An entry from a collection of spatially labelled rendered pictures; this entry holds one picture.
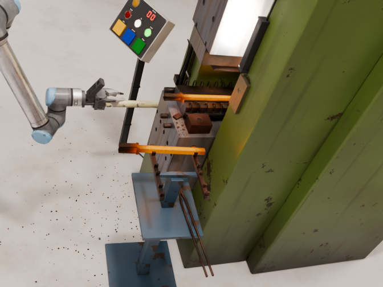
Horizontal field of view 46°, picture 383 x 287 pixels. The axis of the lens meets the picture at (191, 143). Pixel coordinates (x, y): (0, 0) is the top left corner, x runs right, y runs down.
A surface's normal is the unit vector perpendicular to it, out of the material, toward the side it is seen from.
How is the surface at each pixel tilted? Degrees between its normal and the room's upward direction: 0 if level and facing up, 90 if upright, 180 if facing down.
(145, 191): 0
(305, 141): 90
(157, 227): 0
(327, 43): 90
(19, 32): 0
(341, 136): 90
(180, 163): 90
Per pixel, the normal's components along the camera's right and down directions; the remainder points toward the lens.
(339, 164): 0.27, 0.72
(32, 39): 0.26, -0.69
